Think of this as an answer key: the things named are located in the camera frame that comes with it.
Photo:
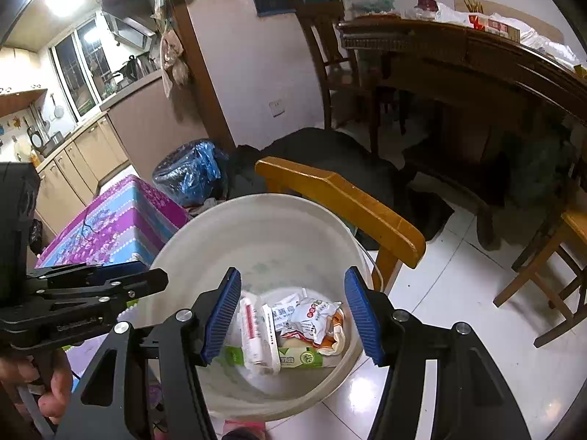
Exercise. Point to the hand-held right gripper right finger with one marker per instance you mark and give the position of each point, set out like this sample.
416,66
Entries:
362,316

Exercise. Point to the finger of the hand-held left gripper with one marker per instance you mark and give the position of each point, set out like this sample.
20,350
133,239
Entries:
64,276
91,302

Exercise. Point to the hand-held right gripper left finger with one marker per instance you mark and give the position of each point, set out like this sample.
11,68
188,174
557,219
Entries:
224,316

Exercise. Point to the orange white packet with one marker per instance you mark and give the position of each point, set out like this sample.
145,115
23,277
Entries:
334,334

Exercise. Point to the white red-striped packet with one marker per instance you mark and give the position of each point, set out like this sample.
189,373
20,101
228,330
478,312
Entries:
257,334

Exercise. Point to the white snack wrapper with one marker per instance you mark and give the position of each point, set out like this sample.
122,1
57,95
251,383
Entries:
309,323

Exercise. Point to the white blue-print packet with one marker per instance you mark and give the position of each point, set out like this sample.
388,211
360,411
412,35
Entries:
284,311

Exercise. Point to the green carton box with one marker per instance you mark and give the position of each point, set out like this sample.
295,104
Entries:
302,358

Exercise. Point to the white plastic bucket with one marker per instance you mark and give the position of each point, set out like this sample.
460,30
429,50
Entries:
275,238

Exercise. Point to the person's left hand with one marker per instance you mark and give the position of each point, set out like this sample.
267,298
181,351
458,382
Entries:
57,389

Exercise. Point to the person's right hand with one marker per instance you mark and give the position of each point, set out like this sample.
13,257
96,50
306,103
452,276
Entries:
243,434

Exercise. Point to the floral striped tablecloth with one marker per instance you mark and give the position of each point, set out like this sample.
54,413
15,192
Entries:
119,220

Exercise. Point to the grey cooking pot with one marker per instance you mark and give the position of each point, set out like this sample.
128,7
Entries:
52,143

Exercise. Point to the beige lower kitchen cabinets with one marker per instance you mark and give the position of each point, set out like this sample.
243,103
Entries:
91,146

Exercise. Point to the yellow wooden chair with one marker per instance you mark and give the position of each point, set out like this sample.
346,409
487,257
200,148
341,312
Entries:
344,201

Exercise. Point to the hanging strainer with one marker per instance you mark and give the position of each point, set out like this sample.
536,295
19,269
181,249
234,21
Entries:
58,110

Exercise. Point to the small upper kitchen cabinet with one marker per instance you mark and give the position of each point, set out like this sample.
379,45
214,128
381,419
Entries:
23,101

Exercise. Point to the blue plastic bag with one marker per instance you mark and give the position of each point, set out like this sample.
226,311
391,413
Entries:
192,174

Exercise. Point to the black jacket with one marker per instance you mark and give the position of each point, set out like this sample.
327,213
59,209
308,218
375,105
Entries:
330,156

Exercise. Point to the kitchen window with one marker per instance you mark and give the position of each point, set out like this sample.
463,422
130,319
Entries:
80,68

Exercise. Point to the light wooden chair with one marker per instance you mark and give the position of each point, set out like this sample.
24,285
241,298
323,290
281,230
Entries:
550,275

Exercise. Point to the steel kettle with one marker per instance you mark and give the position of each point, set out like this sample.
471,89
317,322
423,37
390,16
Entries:
133,68

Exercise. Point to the hanging beige cloth bag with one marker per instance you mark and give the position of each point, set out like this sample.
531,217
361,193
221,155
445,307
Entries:
174,64

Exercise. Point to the steel range hood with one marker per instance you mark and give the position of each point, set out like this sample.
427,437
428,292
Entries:
130,30

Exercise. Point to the dark wooden chair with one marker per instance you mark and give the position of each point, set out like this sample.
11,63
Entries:
330,55

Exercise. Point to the dark wooden dining table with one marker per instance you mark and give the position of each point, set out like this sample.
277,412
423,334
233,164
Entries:
481,78

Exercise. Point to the red lidded jar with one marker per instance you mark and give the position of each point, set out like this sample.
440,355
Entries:
427,7

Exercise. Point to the red white box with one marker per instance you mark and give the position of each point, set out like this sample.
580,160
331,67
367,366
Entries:
497,27

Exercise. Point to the white plastic bags pile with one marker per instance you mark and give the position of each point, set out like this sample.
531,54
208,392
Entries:
541,39

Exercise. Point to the white wall outlet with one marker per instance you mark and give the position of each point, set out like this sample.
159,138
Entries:
276,108

